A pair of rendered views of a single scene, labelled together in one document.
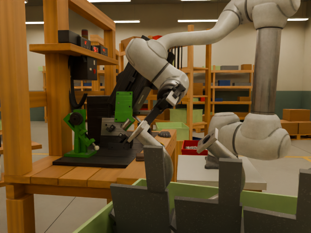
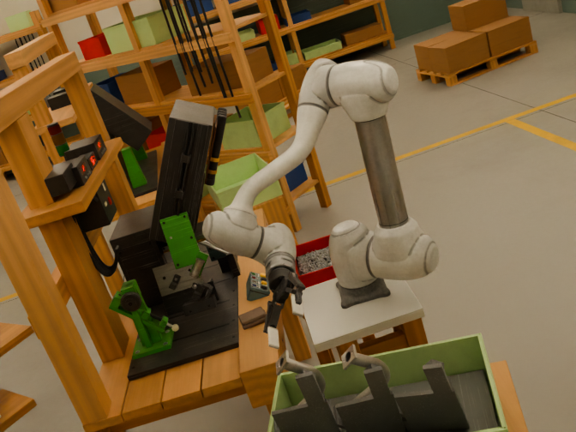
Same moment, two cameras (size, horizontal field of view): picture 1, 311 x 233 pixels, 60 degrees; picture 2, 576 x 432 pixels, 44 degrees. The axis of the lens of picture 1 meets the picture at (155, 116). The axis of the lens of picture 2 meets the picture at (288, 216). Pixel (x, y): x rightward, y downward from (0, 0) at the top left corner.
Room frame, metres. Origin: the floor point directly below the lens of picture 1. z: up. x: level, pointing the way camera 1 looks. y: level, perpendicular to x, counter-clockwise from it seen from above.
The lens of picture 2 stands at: (-0.93, 0.10, 2.15)
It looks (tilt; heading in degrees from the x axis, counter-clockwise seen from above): 21 degrees down; 353
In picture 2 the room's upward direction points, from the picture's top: 18 degrees counter-clockwise
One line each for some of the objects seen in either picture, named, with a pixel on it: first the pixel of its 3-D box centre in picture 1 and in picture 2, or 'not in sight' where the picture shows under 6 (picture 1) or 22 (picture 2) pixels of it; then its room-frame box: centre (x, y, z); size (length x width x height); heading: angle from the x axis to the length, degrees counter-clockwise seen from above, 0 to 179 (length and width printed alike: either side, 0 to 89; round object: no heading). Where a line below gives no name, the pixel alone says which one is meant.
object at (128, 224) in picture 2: (106, 117); (148, 255); (2.06, 0.38, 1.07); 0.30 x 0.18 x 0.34; 171
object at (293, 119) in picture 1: (289, 123); (470, 37); (7.23, -3.64, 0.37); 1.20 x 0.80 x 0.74; 95
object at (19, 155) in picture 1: (78, 78); (81, 215); (1.97, 0.56, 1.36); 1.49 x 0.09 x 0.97; 171
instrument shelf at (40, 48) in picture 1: (83, 57); (76, 177); (1.97, 0.52, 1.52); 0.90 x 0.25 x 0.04; 171
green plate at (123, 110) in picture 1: (124, 106); (182, 237); (1.84, 0.21, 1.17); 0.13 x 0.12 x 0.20; 171
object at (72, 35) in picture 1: (69, 38); (62, 179); (1.68, 0.52, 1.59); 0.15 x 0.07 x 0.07; 171
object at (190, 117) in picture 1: (156, 94); (171, 93); (5.36, -0.03, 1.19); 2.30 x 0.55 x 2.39; 38
